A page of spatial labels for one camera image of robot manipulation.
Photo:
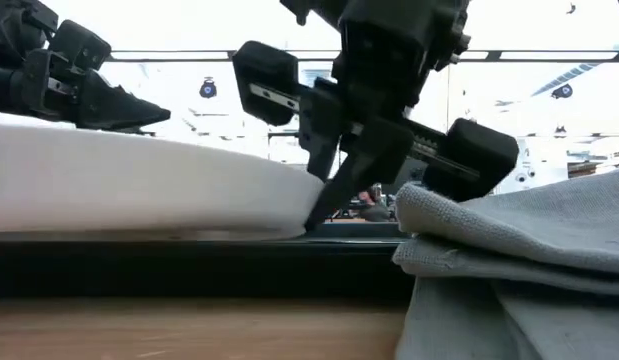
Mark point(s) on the white round plate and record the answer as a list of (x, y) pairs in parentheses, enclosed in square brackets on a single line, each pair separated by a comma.
[(139, 185)]

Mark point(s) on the black plastic tray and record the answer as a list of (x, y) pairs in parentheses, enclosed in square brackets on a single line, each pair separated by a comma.
[(189, 270)]

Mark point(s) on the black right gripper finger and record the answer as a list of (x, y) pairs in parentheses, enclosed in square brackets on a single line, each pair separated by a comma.
[(374, 155), (321, 130)]

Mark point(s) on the black ceiling spotlight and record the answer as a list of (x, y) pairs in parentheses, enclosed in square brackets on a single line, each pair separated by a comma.
[(562, 91), (208, 89)]

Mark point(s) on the person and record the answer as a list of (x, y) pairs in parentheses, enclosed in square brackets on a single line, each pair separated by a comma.
[(374, 212)]

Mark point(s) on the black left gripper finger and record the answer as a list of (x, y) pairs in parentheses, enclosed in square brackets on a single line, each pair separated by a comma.
[(119, 107)]

